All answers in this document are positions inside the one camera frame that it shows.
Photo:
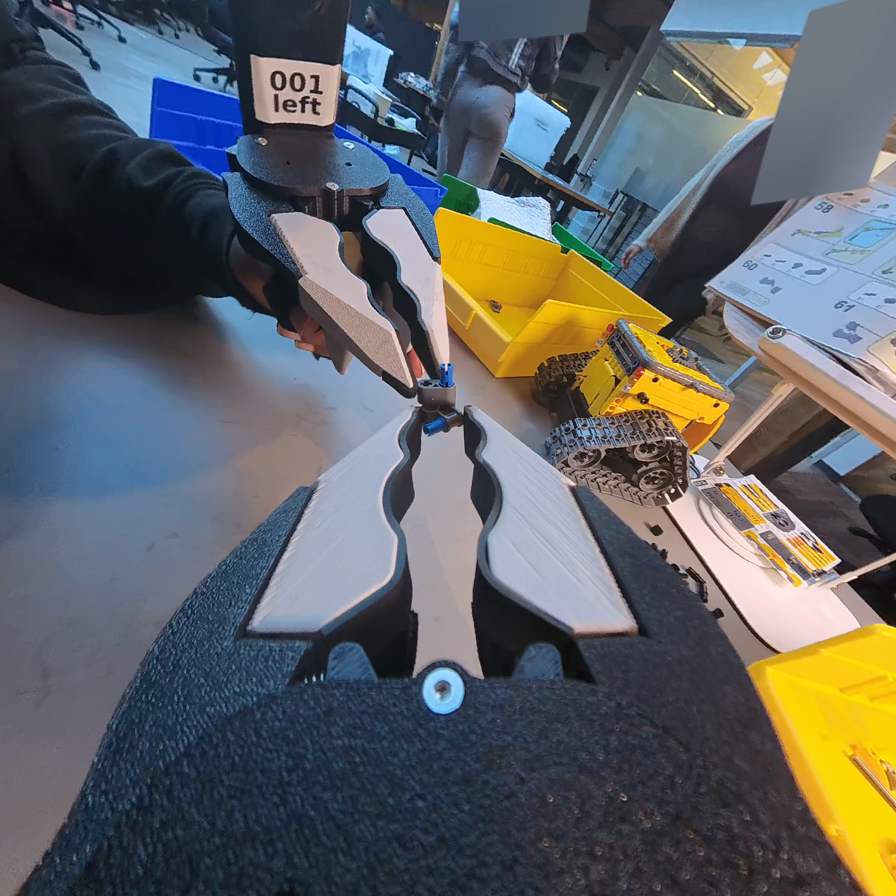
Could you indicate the white foam sheet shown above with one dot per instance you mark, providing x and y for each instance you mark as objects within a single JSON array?
[{"x": 518, "y": 210}]

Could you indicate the yellow parts bin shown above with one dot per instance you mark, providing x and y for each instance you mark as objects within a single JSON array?
[
  {"x": 546, "y": 329},
  {"x": 819, "y": 735}
]

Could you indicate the green storage bin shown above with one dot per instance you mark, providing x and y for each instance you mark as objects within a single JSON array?
[{"x": 458, "y": 196}]

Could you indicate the person's left hand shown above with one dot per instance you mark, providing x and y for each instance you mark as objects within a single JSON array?
[{"x": 252, "y": 280}]

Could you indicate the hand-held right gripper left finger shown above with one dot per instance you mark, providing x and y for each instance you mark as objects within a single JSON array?
[{"x": 336, "y": 553}]

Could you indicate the blue storage bin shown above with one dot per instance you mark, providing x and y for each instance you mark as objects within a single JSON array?
[{"x": 189, "y": 119}]

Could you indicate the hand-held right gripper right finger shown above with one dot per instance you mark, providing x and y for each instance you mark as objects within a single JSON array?
[{"x": 553, "y": 553}]

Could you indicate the instruction booklet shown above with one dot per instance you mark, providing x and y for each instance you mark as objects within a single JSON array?
[{"x": 819, "y": 266}]

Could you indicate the white plastic container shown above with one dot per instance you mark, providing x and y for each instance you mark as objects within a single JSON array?
[{"x": 535, "y": 126}]

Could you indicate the pile of small connector pins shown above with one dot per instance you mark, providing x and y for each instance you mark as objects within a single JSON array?
[{"x": 693, "y": 577}]

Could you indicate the yellow printed leaflet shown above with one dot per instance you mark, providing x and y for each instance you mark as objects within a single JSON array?
[{"x": 763, "y": 525}]

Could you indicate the black office chair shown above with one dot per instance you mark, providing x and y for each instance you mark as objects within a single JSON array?
[
  {"x": 70, "y": 24},
  {"x": 213, "y": 66}
]

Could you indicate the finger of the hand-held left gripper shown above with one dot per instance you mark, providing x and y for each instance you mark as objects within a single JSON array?
[
  {"x": 343, "y": 294},
  {"x": 413, "y": 266}
]

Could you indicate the grey two-hole connector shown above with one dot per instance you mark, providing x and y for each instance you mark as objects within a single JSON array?
[{"x": 437, "y": 395}]

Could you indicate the yellow tracked brick bulldozer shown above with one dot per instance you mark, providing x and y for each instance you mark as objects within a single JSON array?
[{"x": 630, "y": 420}]

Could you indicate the dark work table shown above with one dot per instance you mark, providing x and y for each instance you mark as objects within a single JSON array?
[{"x": 553, "y": 183}]

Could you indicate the grey desk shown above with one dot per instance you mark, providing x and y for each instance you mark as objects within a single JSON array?
[{"x": 140, "y": 455}]

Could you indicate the person's left forearm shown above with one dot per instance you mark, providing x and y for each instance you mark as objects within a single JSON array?
[{"x": 105, "y": 196}]

